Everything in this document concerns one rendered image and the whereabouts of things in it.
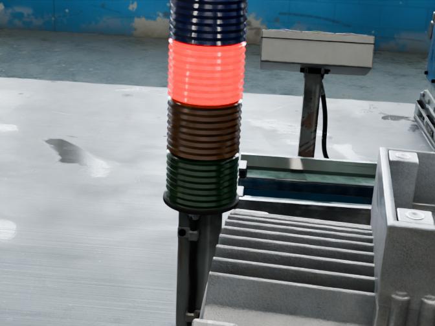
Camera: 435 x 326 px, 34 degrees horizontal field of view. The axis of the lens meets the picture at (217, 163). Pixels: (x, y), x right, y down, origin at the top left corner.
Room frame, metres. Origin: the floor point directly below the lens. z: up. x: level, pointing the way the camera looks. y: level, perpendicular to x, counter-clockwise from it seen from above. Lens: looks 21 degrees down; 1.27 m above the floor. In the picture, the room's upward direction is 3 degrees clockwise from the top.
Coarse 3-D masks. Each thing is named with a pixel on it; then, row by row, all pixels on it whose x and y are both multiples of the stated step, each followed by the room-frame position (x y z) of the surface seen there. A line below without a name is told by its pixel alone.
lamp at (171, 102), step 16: (176, 112) 0.52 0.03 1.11; (192, 112) 0.51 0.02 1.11; (208, 112) 0.51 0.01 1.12; (224, 112) 0.52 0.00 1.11; (240, 112) 0.53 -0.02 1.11; (176, 128) 0.52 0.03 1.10; (192, 128) 0.51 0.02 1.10; (208, 128) 0.51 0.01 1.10; (224, 128) 0.52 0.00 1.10; (176, 144) 0.52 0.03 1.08; (192, 144) 0.51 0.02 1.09; (208, 144) 0.51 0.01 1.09; (224, 144) 0.52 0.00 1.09; (208, 160) 0.51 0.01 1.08
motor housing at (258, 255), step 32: (256, 224) 0.33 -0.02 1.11; (288, 224) 0.34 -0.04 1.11; (320, 224) 0.35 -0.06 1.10; (352, 224) 0.35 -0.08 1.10; (224, 256) 0.31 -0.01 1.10; (256, 256) 0.31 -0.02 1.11; (288, 256) 0.30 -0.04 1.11; (320, 256) 0.31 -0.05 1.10; (352, 256) 0.31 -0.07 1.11; (224, 288) 0.29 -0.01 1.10; (256, 288) 0.29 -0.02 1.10; (288, 288) 0.29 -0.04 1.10; (320, 288) 0.28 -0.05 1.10; (352, 288) 0.29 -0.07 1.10; (224, 320) 0.28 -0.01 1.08; (256, 320) 0.28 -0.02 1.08; (288, 320) 0.28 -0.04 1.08; (320, 320) 0.28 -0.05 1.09; (352, 320) 0.28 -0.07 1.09
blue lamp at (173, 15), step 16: (176, 0) 0.52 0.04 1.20; (192, 0) 0.51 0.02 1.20; (208, 0) 0.51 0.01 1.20; (224, 0) 0.51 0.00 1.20; (240, 0) 0.52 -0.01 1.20; (176, 16) 0.52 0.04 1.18; (192, 16) 0.51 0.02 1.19; (208, 16) 0.51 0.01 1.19; (224, 16) 0.51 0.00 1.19; (240, 16) 0.52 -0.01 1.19; (176, 32) 0.52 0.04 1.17; (192, 32) 0.51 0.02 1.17; (208, 32) 0.51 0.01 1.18; (224, 32) 0.51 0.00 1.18; (240, 32) 0.53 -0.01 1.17
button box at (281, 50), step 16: (272, 32) 1.07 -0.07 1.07; (288, 32) 1.07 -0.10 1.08; (304, 32) 1.07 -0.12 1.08; (320, 32) 1.07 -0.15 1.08; (272, 48) 1.06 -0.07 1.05; (288, 48) 1.06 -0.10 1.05; (304, 48) 1.06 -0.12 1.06; (320, 48) 1.05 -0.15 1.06; (336, 48) 1.05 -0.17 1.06; (352, 48) 1.05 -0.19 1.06; (368, 48) 1.05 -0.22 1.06; (272, 64) 1.06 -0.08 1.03; (288, 64) 1.05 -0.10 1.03; (304, 64) 1.05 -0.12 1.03; (320, 64) 1.04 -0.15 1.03; (336, 64) 1.04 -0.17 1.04; (352, 64) 1.04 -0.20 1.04; (368, 64) 1.04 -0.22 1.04
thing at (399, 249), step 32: (384, 160) 0.34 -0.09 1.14; (416, 160) 0.35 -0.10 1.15; (384, 192) 0.30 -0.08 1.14; (416, 192) 0.36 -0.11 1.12; (384, 224) 0.28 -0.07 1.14; (416, 224) 0.27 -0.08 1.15; (384, 256) 0.27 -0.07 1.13; (416, 256) 0.27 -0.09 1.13; (384, 288) 0.27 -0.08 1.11; (416, 288) 0.27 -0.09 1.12; (384, 320) 0.27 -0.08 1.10; (416, 320) 0.27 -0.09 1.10
